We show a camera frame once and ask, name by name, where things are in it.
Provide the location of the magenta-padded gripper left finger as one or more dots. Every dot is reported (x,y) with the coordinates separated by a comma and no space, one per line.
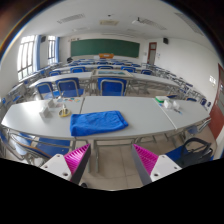
(77,160)

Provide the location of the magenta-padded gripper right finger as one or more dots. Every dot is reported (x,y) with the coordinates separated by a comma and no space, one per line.
(146,160)

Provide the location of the blue towel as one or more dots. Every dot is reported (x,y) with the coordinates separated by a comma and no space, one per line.
(96,123)

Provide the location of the black office chair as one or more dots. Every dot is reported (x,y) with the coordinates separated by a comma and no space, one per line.
(191,141)

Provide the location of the white paper box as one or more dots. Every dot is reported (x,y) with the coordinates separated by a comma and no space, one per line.
(45,112)
(51,103)

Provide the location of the white tissue pack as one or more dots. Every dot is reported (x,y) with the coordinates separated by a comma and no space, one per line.
(167,104)
(175,105)

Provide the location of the colourful paper card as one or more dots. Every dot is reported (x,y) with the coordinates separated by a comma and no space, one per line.
(59,99)
(71,99)
(77,99)
(65,99)

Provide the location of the green and white box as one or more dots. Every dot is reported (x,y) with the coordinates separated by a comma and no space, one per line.
(162,98)

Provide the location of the rows of white desks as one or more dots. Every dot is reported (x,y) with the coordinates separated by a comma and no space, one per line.
(146,80)

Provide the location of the group of blue chairs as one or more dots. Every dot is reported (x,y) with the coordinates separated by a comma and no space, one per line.
(111,86)

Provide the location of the dark red door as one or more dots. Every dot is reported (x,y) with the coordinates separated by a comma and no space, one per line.
(217,116)

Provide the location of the brown door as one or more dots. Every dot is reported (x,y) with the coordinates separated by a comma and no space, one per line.
(152,53)

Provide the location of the orange box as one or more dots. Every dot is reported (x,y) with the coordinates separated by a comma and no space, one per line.
(106,56)

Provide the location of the blue curtain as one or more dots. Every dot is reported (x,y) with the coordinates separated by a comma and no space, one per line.
(38,51)
(57,50)

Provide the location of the white-framed window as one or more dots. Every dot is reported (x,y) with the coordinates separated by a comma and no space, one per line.
(26,56)
(51,49)

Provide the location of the green blackboard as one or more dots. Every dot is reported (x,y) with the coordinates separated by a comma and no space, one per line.
(105,47)

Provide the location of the white ceiling projector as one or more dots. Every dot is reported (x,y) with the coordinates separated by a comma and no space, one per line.
(136,21)

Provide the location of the group of ceiling lights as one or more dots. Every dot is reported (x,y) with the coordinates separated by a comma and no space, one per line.
(70,18)

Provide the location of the black wall speaker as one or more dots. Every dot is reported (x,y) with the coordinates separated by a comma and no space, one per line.
(165,40)
(43,39)

